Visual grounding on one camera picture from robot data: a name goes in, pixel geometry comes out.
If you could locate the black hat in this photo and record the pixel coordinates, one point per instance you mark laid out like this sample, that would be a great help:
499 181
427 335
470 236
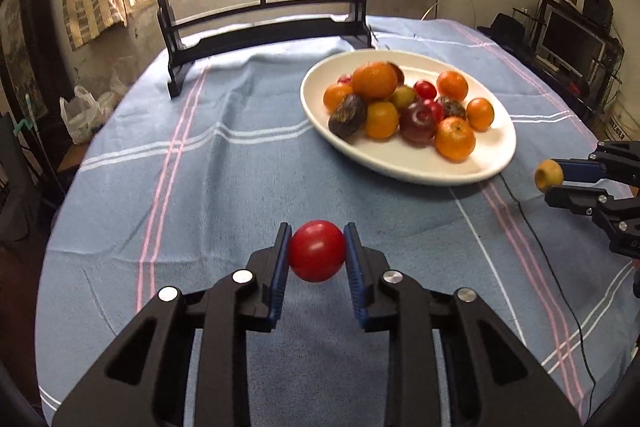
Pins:
505 26

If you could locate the computer monitor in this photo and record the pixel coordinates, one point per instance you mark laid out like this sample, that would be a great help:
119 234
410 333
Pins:
570 39

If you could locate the small yellowish tangerine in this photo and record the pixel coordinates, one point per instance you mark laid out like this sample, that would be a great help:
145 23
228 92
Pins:
404 98

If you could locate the white round plate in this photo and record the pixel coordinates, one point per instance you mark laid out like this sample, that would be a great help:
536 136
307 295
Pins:
400 159

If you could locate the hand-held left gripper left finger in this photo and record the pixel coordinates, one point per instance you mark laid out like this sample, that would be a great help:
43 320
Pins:
280 277

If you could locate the black desk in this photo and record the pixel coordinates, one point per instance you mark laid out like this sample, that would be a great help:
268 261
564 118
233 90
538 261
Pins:
555 82

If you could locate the dark wrinkled passion fruit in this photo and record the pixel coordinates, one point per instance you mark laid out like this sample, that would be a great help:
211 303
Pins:
347 117
452 108

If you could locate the dark framed wall painting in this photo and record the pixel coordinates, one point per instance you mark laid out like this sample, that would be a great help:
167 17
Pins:
20 57

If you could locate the blue striped tablecloth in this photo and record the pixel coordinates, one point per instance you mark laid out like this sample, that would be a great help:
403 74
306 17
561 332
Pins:
200 207

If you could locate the yellow-orange tangerine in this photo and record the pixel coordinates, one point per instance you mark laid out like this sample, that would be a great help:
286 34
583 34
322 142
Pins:
381 121

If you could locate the large orange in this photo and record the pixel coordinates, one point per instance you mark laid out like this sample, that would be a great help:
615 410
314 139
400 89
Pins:
374 81

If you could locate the small orange tangerine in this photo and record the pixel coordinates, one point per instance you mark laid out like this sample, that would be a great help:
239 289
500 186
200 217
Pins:
336 97
452 86
480 114
455 138

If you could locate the small yellow fruit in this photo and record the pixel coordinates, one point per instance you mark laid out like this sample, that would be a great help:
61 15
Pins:
547 176

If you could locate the white plastic bucket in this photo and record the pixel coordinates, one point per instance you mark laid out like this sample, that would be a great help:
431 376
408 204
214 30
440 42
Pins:
617 124

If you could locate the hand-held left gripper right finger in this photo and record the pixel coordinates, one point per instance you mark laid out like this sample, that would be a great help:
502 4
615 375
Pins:
354 277

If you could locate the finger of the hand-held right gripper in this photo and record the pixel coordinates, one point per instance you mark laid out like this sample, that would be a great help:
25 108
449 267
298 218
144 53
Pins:
580 171
570 197

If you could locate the white plastic bag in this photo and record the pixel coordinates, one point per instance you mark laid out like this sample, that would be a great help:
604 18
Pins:
82 122

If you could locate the black speaker box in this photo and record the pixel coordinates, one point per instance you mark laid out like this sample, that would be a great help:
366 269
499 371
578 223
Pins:
598 7

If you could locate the dark red plum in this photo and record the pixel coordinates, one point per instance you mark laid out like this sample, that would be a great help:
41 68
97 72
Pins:
416 124
399 74

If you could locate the red cherry tomato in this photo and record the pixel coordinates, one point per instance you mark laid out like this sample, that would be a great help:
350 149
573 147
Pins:
317 252
425 90
437 111
345 80

